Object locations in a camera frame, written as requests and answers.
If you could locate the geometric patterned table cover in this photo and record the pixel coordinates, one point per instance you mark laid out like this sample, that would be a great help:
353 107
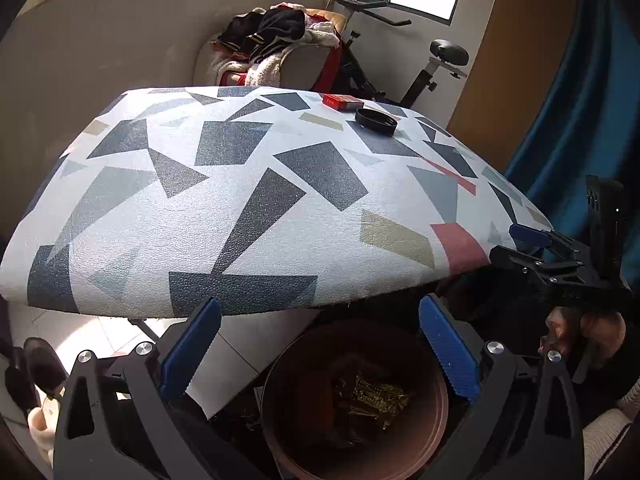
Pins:
200 210

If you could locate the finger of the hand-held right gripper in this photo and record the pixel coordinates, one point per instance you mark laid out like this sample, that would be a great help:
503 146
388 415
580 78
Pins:
515 256
530 234

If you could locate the blue curtain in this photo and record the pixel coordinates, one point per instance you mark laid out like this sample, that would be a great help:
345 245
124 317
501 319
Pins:
575 110

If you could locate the black shoe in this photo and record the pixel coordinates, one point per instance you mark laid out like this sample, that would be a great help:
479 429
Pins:
45 365

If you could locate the red cloth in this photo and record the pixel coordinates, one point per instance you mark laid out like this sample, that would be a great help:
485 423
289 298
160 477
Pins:
327 70

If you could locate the dark striped jacket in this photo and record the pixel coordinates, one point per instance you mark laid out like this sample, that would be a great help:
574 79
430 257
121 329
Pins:
272 30

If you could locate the gold foil wrapper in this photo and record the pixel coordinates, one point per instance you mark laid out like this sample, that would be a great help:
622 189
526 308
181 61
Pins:
375 400

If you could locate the white slipper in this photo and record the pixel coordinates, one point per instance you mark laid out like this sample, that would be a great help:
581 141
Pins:
42 427

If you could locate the person's right hand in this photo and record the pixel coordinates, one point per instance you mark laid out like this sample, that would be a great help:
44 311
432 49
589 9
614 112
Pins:
600 332

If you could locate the black exercise bike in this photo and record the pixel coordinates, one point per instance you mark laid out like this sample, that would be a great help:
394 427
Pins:
422 87

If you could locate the black round lid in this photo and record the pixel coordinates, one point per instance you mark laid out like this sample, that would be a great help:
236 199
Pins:
375 120

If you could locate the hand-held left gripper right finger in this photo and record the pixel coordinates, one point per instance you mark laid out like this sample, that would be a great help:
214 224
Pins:
450 350

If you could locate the small red box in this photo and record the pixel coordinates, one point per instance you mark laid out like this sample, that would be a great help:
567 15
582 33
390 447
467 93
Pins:
342 101

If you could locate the metal table leg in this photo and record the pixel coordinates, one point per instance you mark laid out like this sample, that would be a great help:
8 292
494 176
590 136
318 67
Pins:
145 327

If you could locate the wooden door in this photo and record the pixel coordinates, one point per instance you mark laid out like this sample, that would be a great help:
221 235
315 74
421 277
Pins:
515 60

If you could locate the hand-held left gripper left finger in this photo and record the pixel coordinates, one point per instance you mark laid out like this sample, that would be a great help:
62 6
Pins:
192 350

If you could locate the white fluffy blanket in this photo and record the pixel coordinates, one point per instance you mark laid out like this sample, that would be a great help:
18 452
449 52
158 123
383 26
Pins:
260 72

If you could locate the brown trash bin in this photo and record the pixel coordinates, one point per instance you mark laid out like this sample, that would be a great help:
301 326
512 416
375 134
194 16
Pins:
300 385

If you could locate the beige chair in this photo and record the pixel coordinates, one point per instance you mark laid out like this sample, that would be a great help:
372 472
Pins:
300 67

